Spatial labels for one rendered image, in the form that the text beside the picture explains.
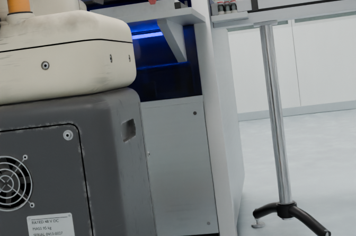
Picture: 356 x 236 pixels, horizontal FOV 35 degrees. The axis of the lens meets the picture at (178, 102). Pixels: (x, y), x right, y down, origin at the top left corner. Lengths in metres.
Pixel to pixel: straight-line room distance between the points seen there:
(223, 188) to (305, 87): 4.64
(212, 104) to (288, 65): 4.62
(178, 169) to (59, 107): 1.29
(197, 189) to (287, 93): 4.63
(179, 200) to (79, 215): 1.29
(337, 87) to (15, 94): 5.98
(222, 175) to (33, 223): 1.28
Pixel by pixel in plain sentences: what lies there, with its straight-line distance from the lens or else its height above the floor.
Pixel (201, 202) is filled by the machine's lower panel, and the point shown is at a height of 0.21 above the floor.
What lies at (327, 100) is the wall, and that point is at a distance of 6.68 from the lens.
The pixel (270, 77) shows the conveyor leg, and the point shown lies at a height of 0.63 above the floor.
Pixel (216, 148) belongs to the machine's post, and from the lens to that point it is 2.06.
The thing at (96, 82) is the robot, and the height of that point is 0.70.
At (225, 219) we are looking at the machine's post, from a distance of 2.11.
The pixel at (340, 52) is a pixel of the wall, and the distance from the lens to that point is 6.68.
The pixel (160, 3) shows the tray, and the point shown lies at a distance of 1.68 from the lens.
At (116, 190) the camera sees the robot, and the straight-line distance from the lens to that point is 0.84.
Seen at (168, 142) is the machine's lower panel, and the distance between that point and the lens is 2.08.
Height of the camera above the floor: 0.71
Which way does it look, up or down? 3 degrees down
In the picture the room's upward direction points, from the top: 7 degrees counter-clockwise
